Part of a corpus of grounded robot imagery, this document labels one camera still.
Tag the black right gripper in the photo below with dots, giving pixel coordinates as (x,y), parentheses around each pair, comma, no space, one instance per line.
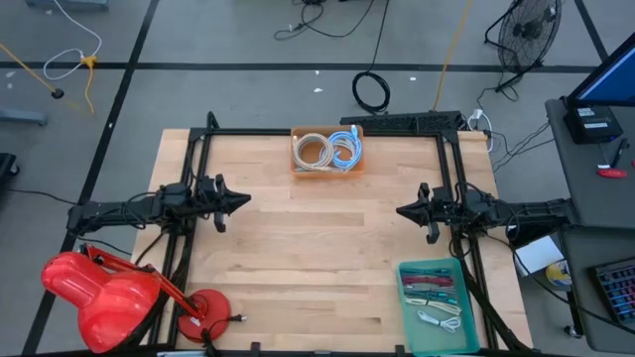
(436,210)

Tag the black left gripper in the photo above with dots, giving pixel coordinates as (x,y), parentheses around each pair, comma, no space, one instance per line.
(215,198)

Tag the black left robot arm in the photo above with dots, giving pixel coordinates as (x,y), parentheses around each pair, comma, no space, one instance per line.
(124,210)

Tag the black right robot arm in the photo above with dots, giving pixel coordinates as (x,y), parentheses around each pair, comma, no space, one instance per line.
(526,210)

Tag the orange plastic bin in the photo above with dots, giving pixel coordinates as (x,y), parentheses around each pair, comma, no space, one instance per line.
(327,173)

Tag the white power plug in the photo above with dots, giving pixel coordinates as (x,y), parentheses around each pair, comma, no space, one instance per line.
(476,115)

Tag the green plastic bin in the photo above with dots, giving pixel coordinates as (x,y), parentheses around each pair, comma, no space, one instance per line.
(436,332)

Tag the white paper sheet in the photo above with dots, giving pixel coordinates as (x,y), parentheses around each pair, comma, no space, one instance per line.
(538,255)

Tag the round printed disc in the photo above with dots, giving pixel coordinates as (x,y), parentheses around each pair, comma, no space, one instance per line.
(559,275)

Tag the red desk lamp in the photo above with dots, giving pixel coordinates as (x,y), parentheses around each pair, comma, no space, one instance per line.
(99,297)

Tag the grey side desk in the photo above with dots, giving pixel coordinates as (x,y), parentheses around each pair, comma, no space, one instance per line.
(610,243)
(605,198)

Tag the small black computer box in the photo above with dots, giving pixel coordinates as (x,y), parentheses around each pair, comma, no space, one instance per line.
(593,124)

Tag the red desk gadget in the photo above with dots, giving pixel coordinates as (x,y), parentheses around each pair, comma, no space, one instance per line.
(611,173)

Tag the black floor fan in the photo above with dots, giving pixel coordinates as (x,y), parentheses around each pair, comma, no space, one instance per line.
(528,30)

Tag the black pen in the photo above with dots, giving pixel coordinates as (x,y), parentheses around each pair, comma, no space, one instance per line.
(619,153)

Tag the backlit keyboard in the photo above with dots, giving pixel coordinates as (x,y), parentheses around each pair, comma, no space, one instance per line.
(617,290)

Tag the grey table foot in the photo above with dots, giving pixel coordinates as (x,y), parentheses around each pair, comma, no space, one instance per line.
(20,117)

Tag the black wheeled base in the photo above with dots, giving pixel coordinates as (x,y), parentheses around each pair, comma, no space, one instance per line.
(6,166)

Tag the computer monitor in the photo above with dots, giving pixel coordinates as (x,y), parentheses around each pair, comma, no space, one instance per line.
(612,79)

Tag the black aluminium table frame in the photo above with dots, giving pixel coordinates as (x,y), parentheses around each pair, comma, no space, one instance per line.
(449,138)

